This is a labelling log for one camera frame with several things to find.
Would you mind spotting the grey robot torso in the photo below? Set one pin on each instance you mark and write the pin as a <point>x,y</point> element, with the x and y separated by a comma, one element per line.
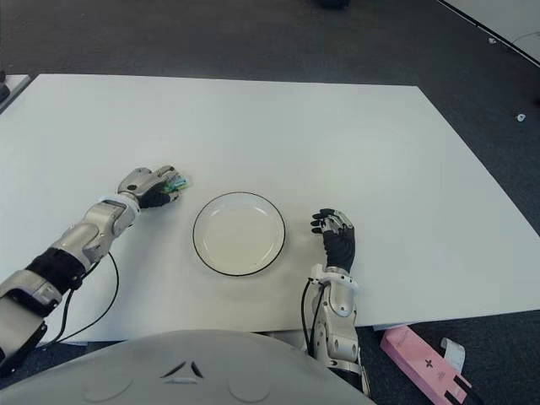
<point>181,371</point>

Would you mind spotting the white paper strip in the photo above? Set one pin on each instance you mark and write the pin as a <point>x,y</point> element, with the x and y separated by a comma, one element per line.
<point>453,352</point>

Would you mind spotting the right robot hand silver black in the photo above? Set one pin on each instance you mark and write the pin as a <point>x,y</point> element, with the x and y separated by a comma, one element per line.
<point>339,246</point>

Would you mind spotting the pink cardboard box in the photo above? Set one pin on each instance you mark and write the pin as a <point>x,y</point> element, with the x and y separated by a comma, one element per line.
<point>422,358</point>

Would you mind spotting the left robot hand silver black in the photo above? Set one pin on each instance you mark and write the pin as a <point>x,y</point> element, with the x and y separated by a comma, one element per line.
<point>141,183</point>

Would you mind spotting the white side table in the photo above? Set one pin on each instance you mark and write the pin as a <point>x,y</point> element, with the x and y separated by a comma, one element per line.
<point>12,90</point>

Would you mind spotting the white plate with black rim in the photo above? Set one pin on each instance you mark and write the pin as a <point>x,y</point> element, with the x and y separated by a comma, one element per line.
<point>239,235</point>

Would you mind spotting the green candy pack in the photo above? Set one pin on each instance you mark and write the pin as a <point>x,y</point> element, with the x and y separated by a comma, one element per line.
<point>179,183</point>

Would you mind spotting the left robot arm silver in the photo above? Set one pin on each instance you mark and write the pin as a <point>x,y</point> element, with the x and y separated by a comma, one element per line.
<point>76,244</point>

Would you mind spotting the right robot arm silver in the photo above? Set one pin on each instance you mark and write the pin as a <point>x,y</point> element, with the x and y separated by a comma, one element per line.
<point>337,312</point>

